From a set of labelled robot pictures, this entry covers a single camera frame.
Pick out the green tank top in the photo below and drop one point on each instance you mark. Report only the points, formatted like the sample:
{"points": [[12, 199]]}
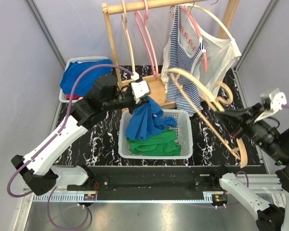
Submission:
{"points": [[163, 144]]}

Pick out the beige plastic hanger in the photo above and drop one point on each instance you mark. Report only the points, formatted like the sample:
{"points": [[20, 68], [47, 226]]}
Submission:
{"points": [[128, 41]]}

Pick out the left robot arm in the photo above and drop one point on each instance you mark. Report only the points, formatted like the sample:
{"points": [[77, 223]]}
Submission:
{"points": [[37, 169]]}

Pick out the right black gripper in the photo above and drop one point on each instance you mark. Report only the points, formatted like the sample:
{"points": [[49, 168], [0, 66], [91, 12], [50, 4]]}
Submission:
{"points": [[238, 121]]}

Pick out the pink red folded clothes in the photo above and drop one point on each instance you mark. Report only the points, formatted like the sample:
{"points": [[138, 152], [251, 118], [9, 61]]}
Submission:
{"points": [[75, 97]]}

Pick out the blue tank top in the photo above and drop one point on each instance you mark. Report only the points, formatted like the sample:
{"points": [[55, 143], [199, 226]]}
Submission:
{"points": [[148, 120]]}

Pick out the white centre basket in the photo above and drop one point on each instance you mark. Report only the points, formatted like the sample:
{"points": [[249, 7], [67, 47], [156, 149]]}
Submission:
{"points": [[183, 131]]}

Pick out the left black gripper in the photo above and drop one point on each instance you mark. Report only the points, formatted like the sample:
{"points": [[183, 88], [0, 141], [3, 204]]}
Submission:
{"points": [[144, 100]]}

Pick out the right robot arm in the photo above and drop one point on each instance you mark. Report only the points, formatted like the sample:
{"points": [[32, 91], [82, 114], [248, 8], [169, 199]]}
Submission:
{"points": [[268, 216]]}

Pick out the white tank top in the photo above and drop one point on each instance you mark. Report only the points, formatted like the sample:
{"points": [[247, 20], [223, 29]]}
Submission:
{"points": [[221, 55]]}

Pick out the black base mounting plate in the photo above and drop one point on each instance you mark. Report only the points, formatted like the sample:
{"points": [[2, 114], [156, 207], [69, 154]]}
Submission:
{"points": [[148, 183]]}

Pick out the pink hanger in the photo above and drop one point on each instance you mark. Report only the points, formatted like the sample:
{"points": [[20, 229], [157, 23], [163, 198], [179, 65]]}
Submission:
{"points": [[191, 40], [141, 22]]}

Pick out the blue white striped top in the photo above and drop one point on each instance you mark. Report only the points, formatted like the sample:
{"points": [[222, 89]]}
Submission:
{"points": [[179, 59]]}

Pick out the cream wooden hanger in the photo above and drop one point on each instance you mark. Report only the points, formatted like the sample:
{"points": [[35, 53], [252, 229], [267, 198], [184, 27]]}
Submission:
{"points": [[215, 104]]}

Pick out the wooden clothes rack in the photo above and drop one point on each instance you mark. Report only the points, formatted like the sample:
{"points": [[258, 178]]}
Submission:
{"points": [[155, 83]]}

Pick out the pink hanger under striped top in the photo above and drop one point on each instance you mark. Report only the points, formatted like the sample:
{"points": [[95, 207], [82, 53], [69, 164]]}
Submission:
{"points": [[191, 40]]}

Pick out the cream hanger under white top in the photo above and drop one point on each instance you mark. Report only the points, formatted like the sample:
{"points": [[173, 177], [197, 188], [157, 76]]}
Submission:
{"points": [[216, 21]]}

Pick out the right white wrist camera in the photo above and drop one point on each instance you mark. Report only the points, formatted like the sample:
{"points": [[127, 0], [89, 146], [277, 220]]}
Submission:
{"points": [[272, 102]]}

